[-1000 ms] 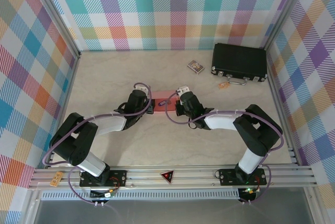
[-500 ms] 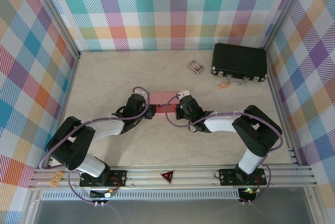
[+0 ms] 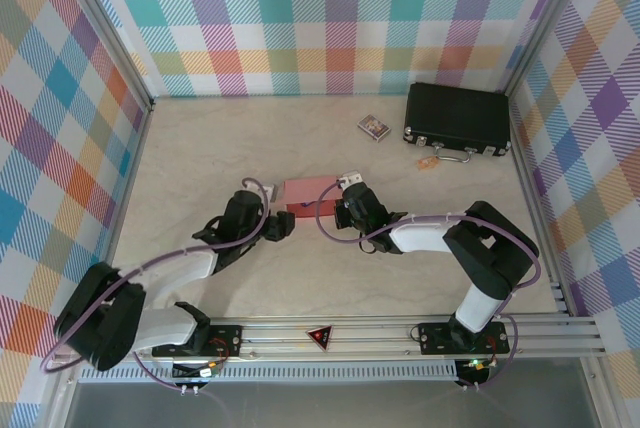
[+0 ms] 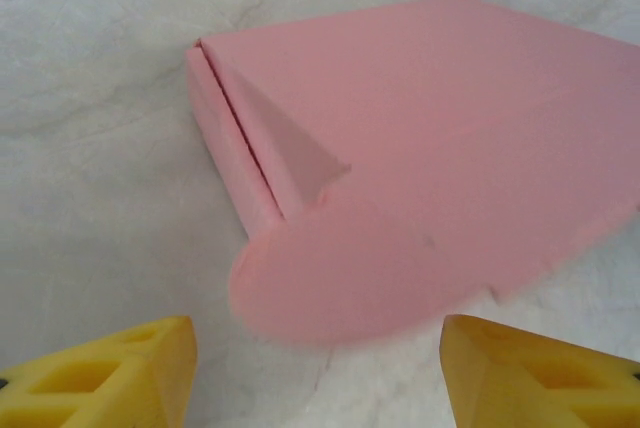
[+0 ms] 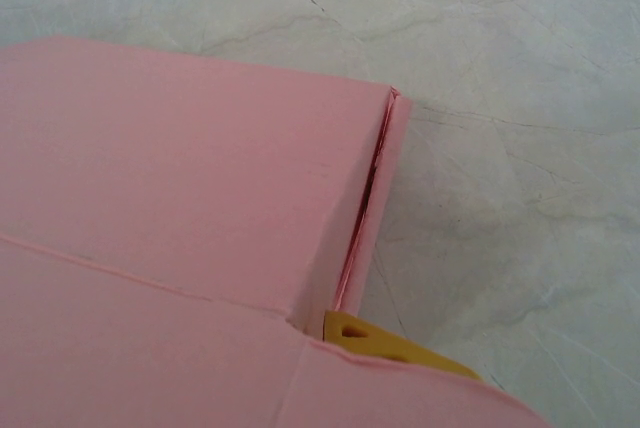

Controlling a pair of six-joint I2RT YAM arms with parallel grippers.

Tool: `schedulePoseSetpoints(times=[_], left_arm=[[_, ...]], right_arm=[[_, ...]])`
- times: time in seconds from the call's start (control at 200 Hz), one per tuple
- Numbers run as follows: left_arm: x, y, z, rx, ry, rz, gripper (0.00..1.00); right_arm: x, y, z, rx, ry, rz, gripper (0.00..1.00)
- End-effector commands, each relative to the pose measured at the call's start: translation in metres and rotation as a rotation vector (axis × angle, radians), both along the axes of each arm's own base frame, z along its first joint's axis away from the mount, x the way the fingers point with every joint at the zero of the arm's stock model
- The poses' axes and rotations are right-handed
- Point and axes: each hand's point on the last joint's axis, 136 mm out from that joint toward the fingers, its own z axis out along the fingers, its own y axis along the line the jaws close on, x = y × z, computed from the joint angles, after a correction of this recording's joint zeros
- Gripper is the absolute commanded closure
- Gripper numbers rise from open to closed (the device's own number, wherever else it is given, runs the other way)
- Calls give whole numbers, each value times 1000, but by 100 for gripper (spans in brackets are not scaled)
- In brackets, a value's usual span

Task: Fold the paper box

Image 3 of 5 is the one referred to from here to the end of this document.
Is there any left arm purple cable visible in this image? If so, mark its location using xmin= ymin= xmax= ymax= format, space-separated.
xmin=39 ymin=176 xmax=281 ymax=397

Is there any black hard case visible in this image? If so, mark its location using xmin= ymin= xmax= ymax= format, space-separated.
xmin=402 ymin=81 xmax=512 ymax=164

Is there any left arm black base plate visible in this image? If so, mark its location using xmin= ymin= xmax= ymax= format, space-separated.
xmin=189 ymin=323 xmax=245 ymax=360

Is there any pink paper box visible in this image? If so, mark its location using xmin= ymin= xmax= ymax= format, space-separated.
xmin=282 ymin=175 xmax=347 ymax=222

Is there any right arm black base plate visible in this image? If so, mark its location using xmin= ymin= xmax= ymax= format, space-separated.
xmin=417 ymin=321 xmax=511 ymax=355

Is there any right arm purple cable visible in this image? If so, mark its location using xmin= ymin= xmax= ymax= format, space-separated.
xmin=314 ymin=182 xmax=544 ymax=392

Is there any aluminium frame post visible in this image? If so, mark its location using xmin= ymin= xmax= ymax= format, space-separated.
xmin=49 ymin=0 xmax=155 ymax=114
xmin=502 ymin=0 xmax=596 ymax=104

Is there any grey slotted cable duct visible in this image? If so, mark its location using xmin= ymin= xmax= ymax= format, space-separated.
xmin=77 ymin=361 xmax=461 ymax=384

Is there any small black connector board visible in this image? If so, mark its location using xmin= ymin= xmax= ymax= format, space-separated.
xmin=455 ymin=357 xmax=497 ymax=385
xmin=171 ymin=361 xmax=221 ymax=383

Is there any grey metal sheet panel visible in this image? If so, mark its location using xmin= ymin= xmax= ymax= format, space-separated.
xmin=59 ymin=380 xmax=601 ymax=428

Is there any aluminium frame side rail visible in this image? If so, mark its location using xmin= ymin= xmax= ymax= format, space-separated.
xmin=505 ymin=95 xmax=576 ymax=319
xmin=89 ymin=100 xmax=156 ymax=322

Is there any aluminium frame cross rail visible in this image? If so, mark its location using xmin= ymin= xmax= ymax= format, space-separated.
xmin=53 ymin=312 xmax=609 ymax=363

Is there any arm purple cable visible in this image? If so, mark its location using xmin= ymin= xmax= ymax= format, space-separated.
xmin=314 ymin=182 xmax=544 ymax=392
xmin=39 ymin=176 xmax=281 ymax=397

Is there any red triangular warning sign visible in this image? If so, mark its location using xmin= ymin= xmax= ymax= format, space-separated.
xmin=305 ymin=325 xmax=334 ymax=352

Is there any small purple card box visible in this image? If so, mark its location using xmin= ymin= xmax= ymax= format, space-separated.
xmin=357 ymin=114 xmax=392 ymax=142

